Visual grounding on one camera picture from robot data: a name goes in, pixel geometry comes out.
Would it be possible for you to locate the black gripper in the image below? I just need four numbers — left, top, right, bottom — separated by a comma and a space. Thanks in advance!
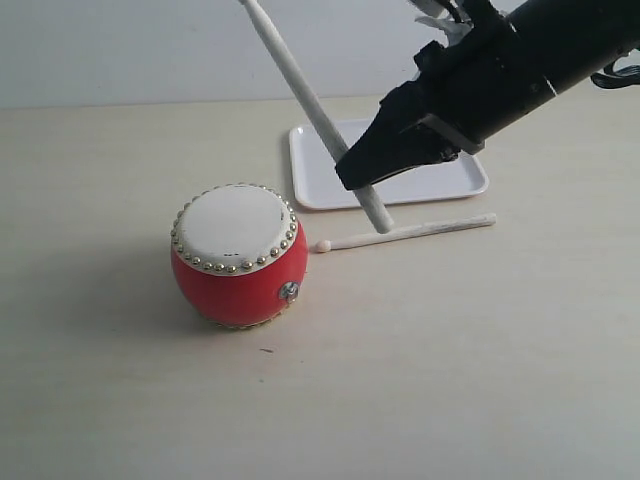
335, 9, 555, 191

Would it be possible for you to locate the wooden drumstick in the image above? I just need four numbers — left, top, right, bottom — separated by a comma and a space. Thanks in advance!
240, 0, 394, 234
313, 213, 497, 253

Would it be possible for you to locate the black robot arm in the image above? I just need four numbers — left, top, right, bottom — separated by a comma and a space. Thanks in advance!
335, 0, 639, 191

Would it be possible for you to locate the red small drum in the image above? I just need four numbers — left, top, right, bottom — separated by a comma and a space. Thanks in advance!
170, 183, 309, 329

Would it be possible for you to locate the white rectangular tray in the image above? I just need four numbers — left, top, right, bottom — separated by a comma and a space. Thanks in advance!
288, 124, 489, 211

